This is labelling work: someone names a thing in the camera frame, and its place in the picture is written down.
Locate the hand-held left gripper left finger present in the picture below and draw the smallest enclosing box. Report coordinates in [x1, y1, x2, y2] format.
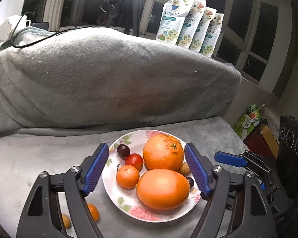
[16, 142, 110, 238]

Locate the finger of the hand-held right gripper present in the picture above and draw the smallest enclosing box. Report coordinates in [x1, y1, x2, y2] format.
[214, 150, 279, 196]

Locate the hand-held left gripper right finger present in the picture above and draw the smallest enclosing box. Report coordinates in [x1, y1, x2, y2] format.
[184, 142, 279, 238]

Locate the mandarin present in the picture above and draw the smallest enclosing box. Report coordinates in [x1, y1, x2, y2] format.
[116, 165, 140, 189]

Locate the large round orange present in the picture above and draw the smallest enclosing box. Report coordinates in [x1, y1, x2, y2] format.
[142, 134, 185, 171]

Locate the large oval orange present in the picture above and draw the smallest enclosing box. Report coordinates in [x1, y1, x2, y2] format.
[136, 169, 190, 211]

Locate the floral white plate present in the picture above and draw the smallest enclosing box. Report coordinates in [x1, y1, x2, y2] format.
[102, 130, 201, 222]

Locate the yellow-brown small fruit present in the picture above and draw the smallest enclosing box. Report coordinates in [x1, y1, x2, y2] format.
[61, 214, 72, 230]
[179, 162, 191, 176]

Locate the red box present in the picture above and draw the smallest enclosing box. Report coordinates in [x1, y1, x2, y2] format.
[243, 131, 276, 159]

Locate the brown box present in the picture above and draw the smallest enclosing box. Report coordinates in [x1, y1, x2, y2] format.
[257, 124, 280, 155]

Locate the red tomato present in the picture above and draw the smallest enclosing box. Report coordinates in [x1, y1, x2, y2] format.
[125, 153, 144, 171]

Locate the green printed package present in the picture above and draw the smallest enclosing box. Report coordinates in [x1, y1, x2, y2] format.
[233, 104, 262, 140]

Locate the small orange kumquat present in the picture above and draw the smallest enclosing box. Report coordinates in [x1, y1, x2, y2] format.
[87, 203, 100, 222]

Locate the rolled grey blanket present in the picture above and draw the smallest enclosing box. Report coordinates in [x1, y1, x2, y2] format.
[0, 27, 242, 133]

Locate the floral refill pouch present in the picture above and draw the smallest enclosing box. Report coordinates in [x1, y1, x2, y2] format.
[200, 12, 224, 57]
[155, 0, 197, 45]
[176, 0, 206, 47]
[192, 6, 217, 52]

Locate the white framed window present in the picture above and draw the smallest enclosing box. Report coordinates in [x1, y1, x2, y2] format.
[22, 0, 288, 97]

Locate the black power adapter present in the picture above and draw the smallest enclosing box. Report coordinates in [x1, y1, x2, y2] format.
[31, 22, 49, 31]

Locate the white plastic device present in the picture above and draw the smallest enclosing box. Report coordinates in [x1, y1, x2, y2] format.
[0, 15, 31, 47]

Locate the black tripod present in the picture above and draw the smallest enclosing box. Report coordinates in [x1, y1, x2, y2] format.
[105, 0, 142, 37]

